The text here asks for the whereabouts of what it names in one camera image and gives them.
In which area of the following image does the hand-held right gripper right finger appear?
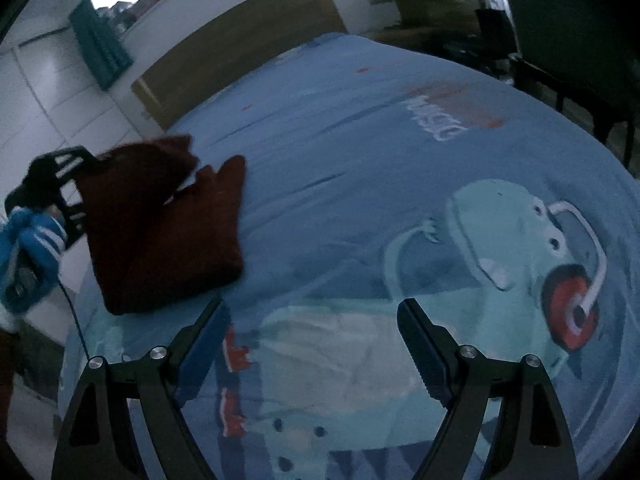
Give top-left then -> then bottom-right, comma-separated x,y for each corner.
396,297 -> 579,480

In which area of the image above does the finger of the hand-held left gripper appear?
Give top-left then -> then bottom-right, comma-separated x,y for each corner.
47,145 -> 101,252

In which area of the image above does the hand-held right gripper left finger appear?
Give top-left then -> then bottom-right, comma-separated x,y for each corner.
50,296 -> 232,480

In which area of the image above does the dark red knit sweater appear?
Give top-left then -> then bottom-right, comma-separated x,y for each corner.
75,133 -> 247,317

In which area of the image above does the person's left forearm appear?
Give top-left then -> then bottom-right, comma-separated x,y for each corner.
0,206 -> 69,317

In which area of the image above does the teal curtain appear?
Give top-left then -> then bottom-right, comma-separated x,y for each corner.
68,0 -> 135,92

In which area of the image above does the blue cartoon printed bed sheet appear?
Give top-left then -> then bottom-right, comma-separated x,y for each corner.
57,32 -> 640,480

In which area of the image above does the wooden headboard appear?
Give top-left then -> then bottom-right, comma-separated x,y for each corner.
131,0 -> 349,131

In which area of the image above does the dark chair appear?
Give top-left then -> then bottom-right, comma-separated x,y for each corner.
500,0 -> 640,147

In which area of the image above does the black cable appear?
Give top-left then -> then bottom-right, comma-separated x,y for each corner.
56,280 -> 94,362

